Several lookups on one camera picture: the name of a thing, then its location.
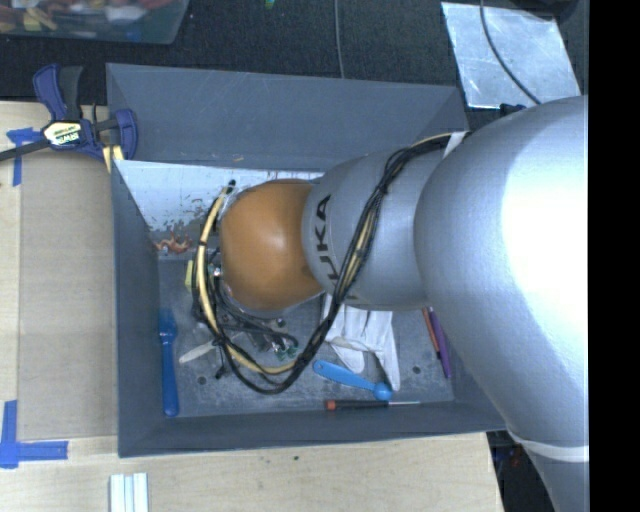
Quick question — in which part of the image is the blue plastic fork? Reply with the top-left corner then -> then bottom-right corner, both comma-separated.
157,306 -> 181,418

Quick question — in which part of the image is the pale wood board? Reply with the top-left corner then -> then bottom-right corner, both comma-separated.
16,148 -> 120,442

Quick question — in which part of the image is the orange pen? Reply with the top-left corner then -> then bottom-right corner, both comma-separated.
421,306 -> 442,360

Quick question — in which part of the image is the grey metal bin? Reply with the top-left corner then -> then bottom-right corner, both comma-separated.
104,62 -> 507,459

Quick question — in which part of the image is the black and orange screwdriver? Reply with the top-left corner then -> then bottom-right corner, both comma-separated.
323,398 -> 422,412

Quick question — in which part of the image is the blue plastic spoon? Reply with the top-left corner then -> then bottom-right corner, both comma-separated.
312,359 -> 395,403

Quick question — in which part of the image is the purple pen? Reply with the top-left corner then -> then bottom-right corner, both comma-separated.
428,306 -> 453,380

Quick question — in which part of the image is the white cloth glove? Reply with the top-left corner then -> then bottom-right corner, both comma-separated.
321,294 -> 402,392

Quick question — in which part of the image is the white plastic utensil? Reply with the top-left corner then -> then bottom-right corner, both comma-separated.
178,340 -> 222,365

